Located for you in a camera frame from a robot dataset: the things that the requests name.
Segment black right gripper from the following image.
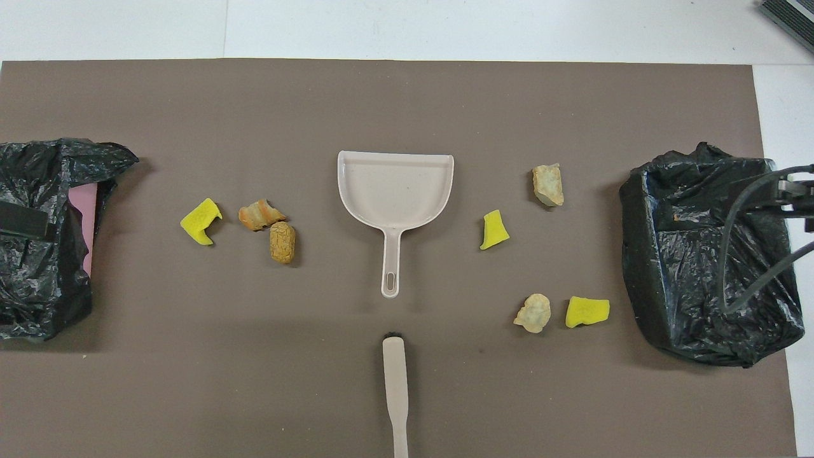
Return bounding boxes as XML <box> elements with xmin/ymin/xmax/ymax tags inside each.
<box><xmin>777</xmin><ymin>180</ymin><xmax>814</xmax><ymax>233</ymax></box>

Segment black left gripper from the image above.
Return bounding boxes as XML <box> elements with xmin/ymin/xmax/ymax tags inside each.
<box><xmin>0</xmin><ymin>202</ymin><xmax>49</xmax><ymax>240</ymax></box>

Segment yellow sponge piece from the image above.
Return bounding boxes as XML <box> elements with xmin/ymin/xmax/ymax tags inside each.
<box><xmin>479</xmin><ymin>210</ymin><xmax>510</xmax><ymax>251</ymax></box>
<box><xmin>180</xmin><ymin>198</ymin><xmax>224</xmax><ymax>246</ymax></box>
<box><xmin>565</xmin><ymin>296</ymin><xmax>611</xmax><ymax>329</ymax></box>

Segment orange striped bread piece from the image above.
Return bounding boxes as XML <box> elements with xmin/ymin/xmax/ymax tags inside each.
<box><xmin>238</xmin><ymin>199</ymin><xmax>287</xmax><ymax>232</ymax></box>

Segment pale blocky bread piece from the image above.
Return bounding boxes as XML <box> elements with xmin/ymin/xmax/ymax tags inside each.
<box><xmin>532</xmin><ymin>163</ymin><xmax>565</xmax><ymax>208</ymax></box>

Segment brown bread roll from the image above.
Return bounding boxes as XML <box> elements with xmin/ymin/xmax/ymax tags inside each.
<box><xmin>269</xmin><ymin>221</ymin><xmax>296</xmax><ymax>265</ymax></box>

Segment pale crumbly bread piece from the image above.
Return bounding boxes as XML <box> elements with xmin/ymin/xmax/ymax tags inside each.
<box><xmin>513</xmin><ymin>293</ymin><xmax>552</xmax><ymax>334</ymax></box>

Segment beige plastic dustpan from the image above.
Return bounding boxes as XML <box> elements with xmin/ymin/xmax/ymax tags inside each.
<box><xmin>337</xmin><ymin>150</ymin><xmax>455</xmax><ymax>299</ymax></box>

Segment beige hand brush black bristles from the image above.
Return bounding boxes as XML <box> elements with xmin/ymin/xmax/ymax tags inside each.
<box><xmin>382</xmin><ymin>331</ymin><xmax>411</xmax><ymax>458</ymax></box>

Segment black trash bag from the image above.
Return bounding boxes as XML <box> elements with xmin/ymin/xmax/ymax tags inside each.
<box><xmin>619</xmin><ymin>141</ymin><xmax>806</xmax><ymax>368</ymax></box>
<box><xmin>0</xmin><ymin>138</ymin><xmax>139</xmax><ymax>342</ymax></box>

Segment pink plastic bin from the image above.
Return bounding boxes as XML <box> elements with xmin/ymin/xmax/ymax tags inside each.
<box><xmin>69</xmin><ymin>183</ymin><xmax>99</xmax><ymax>278</ymax></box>

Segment dark ribbed device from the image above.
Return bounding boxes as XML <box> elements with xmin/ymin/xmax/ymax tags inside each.
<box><xmin>759</xmin><ymin>0</ymin><xmax>814</xmax><ymax>55</ymax></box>

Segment brown table mat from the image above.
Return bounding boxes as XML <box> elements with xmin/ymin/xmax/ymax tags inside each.
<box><xmin>0</xmin><ymin>59</ymin><xmax>799</xmax><ymax>458</ymax></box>

